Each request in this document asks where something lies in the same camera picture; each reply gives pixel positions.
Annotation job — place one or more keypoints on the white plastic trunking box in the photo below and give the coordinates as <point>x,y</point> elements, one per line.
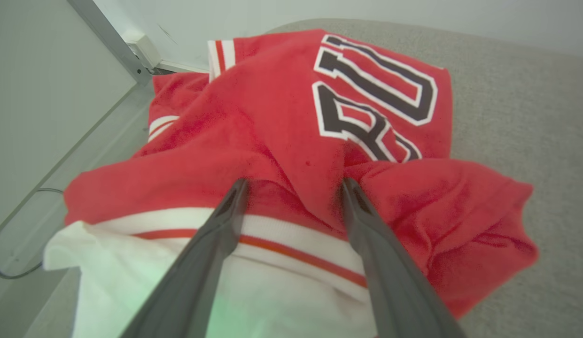
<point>143,49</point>

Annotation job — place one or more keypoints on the grey fabric sofa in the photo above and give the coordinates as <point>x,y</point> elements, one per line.
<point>507,117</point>

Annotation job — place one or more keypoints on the grey metal frame post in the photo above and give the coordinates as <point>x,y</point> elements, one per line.
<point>112,40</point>

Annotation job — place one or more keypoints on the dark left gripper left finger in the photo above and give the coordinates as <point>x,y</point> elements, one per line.
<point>197,272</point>

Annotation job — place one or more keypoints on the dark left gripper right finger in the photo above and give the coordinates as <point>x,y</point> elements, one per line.
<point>390,281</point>

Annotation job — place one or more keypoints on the red white lettered jersey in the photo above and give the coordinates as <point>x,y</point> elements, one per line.
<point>272,131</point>

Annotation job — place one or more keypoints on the white wall baseboard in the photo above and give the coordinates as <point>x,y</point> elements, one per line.
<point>183,65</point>

